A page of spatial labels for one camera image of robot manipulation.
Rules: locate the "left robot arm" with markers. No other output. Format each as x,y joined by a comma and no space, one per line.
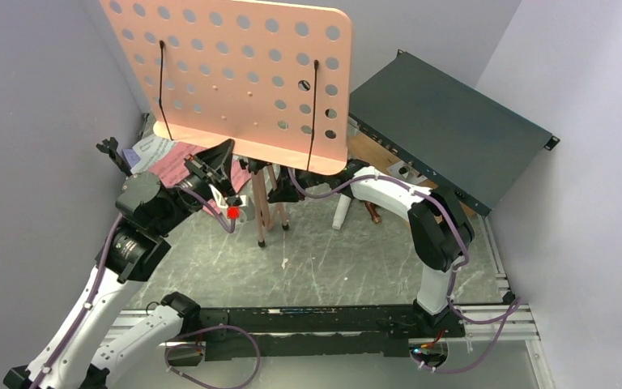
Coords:
148,210

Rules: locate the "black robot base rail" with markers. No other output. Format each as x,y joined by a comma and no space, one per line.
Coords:
389,330

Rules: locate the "black round-base mic stand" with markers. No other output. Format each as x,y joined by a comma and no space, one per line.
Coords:
109,147

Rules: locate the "pink sheet music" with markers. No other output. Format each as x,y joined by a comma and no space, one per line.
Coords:
170,169

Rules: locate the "white handheld microphone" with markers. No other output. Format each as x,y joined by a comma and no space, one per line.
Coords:
341,210

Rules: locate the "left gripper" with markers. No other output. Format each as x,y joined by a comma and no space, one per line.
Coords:
222,155

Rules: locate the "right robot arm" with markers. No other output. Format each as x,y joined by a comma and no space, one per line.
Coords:
440,229

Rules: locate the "wooden board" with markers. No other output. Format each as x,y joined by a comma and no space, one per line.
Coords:
360,146

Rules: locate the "copper pipe fitting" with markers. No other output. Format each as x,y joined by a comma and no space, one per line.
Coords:
374,215

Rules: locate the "pink music stand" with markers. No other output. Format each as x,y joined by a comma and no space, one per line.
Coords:
274,77

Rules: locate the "dark rack audio unit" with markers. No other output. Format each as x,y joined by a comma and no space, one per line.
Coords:
452,134

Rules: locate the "purple sheet paper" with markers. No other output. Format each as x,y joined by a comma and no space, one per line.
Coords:
131,156

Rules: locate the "metal clamp bracket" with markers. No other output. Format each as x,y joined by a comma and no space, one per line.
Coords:
407,173

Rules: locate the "white sheet music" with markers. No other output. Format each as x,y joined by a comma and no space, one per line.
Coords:
151,149

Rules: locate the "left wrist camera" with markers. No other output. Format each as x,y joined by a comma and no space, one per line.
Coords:
236,207

